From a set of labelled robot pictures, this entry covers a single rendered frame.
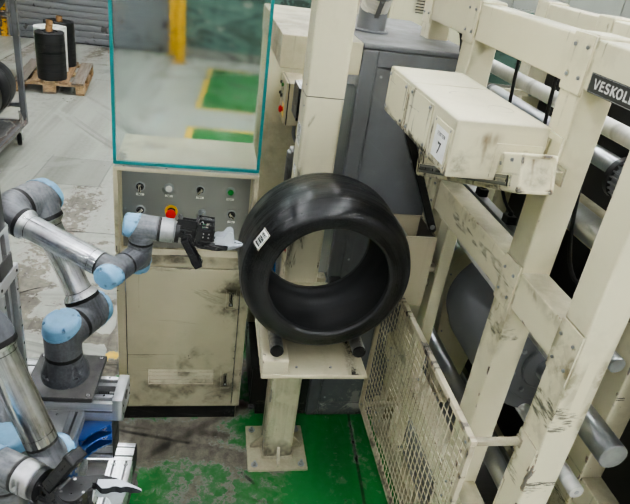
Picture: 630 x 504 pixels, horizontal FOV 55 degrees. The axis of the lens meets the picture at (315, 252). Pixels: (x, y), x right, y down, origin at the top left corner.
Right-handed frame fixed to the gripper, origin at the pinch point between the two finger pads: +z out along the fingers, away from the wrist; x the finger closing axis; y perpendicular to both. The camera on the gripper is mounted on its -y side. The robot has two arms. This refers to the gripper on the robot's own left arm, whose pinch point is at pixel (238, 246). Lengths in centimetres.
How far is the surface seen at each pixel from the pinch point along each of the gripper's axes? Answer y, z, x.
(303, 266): -17.5, 28.7, 25.3
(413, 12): 63, 142, 331
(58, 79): -122, -179, 612
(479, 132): 58, 46, -37
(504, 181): 49, 54, -43
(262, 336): -34.6, 14.7, 1.5
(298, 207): 19.8, 14.1, -8.2
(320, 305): -26.3, 35.6, 13.2
